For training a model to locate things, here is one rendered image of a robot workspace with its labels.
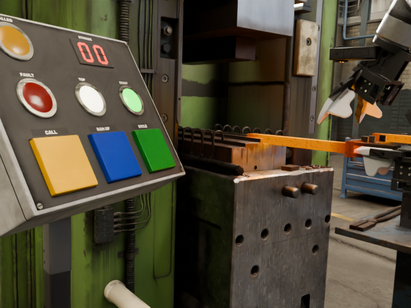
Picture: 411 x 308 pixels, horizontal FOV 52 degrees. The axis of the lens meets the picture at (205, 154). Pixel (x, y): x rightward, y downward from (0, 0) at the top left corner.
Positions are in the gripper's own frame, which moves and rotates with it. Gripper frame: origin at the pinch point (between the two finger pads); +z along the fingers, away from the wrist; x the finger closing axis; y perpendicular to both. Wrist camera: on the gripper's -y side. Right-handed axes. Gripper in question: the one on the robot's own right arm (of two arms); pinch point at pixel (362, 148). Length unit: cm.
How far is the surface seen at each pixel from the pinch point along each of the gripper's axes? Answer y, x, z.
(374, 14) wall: -213, 806, 488
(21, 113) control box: -7, -67, 5
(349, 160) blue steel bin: 54, 350, 230
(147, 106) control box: -7.9, -42.2, 17.4
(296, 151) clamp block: 4.3, 12.1, 27.7
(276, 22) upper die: -29.6, 1.2, 27.3
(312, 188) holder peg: 12.8, 7.5, 18.2
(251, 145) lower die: 1.7, -5.7, 27.6
